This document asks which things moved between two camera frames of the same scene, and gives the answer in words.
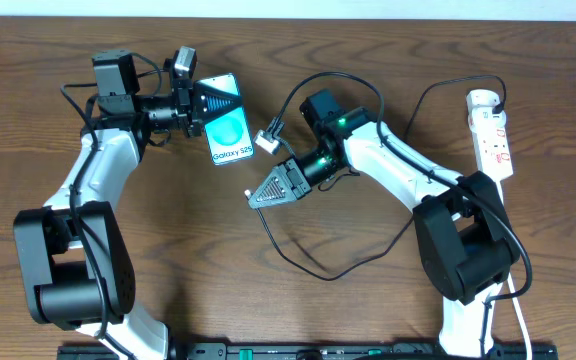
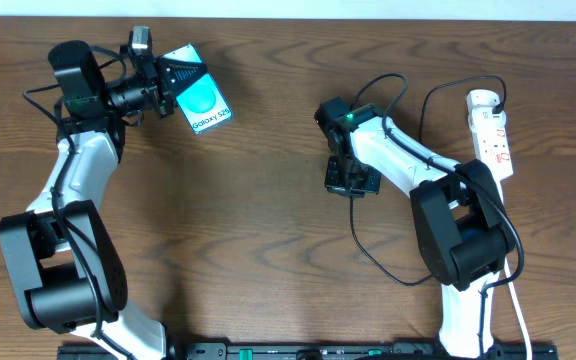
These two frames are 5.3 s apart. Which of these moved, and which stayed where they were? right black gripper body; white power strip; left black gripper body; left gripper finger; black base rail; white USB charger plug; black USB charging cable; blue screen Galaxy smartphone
Moved: right black gripper body; left gripper finger; left black gripper body; blue screen Galaxy smartphone; black USB charging cable
Stayed: white power strip; white USB charger plug; black base rail
